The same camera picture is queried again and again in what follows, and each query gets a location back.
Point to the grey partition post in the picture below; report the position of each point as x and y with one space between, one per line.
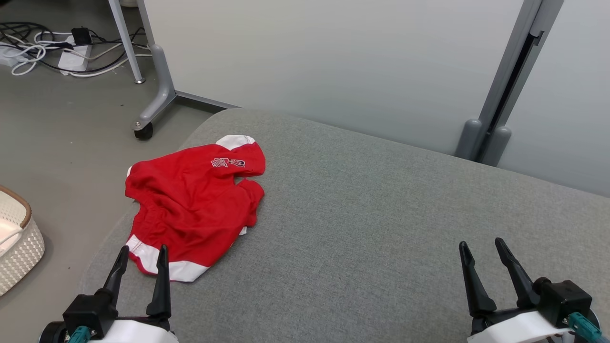
507 71

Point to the pale pink cloth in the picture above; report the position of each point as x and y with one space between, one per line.
7 236

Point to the black power adapter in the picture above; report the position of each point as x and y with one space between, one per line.
82 35

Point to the red shirt with logo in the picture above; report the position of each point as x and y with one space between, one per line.
190 205

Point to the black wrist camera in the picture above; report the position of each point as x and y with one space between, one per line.
88 312
564 300

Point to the white woven laundry basket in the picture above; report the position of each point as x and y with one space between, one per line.
24 252

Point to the white power strip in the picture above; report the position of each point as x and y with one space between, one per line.
74 59
9 55

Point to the frosted white partition panel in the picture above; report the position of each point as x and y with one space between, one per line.
572 119
333 57

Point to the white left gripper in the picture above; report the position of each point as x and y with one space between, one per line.
138 333

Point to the teal camera connector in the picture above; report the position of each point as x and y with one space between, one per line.
78 336
584 328

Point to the teal left camera connector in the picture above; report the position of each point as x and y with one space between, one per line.
78 336

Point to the black caster wheel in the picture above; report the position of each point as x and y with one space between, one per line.
144 132

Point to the grey partition leg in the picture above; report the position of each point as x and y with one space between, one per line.
164 90

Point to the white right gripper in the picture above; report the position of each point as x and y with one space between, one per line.
514 328

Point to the thin grey desk leg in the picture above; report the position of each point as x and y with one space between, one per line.
125 43

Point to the teal right camera connector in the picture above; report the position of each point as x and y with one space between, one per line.
584 328

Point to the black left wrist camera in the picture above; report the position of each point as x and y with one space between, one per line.
88 312

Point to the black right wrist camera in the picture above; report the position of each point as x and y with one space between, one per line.
564 300

